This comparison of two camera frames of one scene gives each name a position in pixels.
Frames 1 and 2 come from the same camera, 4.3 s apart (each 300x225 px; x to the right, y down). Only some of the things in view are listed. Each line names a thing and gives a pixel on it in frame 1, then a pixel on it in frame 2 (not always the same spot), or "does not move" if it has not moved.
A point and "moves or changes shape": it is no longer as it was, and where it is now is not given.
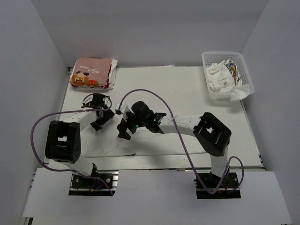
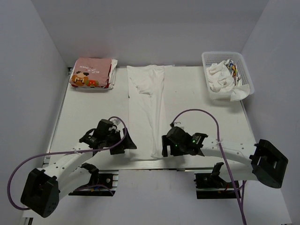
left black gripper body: [105, 108] -> [114, 138]
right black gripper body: [133, 122] -> [179, 149]
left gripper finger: [108, 115] -> [129, 143]
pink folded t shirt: [88, 72] does not move
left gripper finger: [96, 125] -> [118, 149]
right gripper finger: [122, 128] -> [165, 141]
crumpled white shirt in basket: [223, 77] does not move
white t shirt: [107, 142] moves or changes shape
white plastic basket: [210, 57] does not move
